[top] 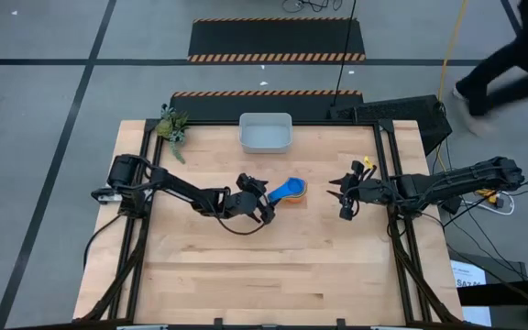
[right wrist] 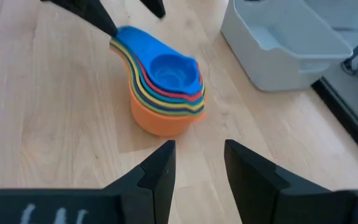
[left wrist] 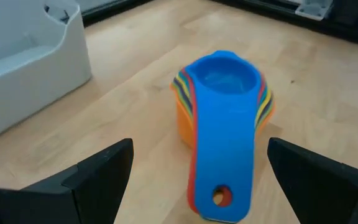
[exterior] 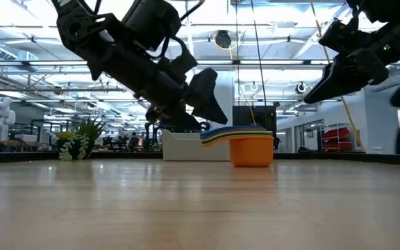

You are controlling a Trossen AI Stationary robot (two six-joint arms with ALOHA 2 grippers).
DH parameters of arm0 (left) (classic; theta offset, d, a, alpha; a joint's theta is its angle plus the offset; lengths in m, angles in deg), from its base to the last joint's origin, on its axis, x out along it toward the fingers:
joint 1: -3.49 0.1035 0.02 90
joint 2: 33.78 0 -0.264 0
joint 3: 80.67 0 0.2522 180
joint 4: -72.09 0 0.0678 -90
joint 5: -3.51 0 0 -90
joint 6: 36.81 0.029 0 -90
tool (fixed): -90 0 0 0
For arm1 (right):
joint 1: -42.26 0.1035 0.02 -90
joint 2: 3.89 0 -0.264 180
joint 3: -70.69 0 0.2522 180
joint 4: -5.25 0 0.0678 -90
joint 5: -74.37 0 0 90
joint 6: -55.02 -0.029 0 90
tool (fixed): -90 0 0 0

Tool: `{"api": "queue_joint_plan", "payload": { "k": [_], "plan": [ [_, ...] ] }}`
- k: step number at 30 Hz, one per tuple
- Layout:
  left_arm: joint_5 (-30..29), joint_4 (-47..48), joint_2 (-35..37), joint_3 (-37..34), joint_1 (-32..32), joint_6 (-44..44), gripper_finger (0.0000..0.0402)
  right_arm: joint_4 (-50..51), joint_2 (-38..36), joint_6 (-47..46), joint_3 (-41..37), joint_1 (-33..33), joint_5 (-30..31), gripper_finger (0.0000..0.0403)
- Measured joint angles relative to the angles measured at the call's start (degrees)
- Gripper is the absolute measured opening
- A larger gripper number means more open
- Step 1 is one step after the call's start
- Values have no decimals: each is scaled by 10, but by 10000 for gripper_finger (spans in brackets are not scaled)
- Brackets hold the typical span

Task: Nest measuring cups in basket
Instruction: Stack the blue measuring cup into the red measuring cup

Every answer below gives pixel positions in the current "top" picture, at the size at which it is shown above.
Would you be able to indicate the grey plastic basket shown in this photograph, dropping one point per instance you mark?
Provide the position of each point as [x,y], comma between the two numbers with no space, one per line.
[265,135]

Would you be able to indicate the white power strip yellow plug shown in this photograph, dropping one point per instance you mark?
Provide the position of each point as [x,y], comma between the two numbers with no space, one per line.
[491,194]

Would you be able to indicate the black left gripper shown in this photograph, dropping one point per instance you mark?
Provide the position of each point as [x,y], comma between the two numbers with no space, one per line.
[241,204]

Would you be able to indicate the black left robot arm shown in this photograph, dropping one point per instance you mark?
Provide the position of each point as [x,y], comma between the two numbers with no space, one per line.
[181,188]

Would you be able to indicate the black side table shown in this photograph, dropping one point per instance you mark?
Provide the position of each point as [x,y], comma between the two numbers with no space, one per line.
[511,293]

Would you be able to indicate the potted succulent plant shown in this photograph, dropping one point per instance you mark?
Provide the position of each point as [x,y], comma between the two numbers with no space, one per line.
[172,128]

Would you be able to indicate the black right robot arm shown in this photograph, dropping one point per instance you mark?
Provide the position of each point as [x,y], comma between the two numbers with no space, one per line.
[452,183]

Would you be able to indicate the large orange measuring cup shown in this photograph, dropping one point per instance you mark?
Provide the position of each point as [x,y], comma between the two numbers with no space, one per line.
[298,202]

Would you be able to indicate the black hazard-striped floor mat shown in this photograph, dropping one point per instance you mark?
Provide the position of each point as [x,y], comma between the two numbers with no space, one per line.
[275,39]
[264,105]

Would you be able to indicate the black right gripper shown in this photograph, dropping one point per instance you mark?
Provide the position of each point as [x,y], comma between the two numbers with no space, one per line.
[369,192]

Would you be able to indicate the white paper sign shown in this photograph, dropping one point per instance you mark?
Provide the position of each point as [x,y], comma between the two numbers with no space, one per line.
[468,275]

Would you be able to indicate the small blue measuring cup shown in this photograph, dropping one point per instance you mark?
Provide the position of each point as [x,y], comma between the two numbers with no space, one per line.
[278,193]

